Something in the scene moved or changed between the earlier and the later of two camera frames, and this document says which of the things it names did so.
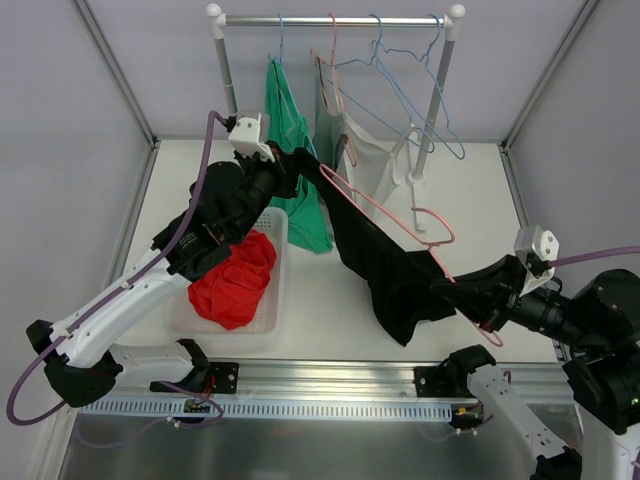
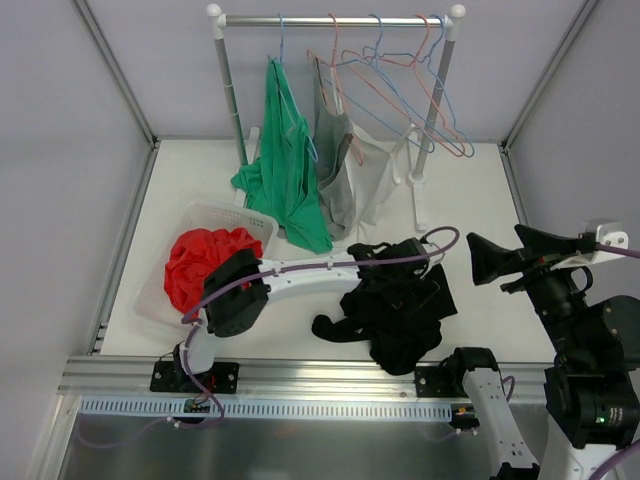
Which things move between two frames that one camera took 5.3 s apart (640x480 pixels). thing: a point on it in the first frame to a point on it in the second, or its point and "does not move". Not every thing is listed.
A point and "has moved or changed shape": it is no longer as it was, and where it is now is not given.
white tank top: (367, 167) does not move
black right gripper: (501, 293) to (526, 270)
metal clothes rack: (451, 22) does not move
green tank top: (298, 215) does not move
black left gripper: (280, 170) to (395, 293)
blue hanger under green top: (308, 138) does not move
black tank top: (408, 285) to (399, 310)
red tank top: (230, 297) has moved or changed shape
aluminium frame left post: (118, 71) does not move
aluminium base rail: (328, 380) does not move
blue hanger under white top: (340, 90) does not move
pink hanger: (483, 331) to (430, 95)
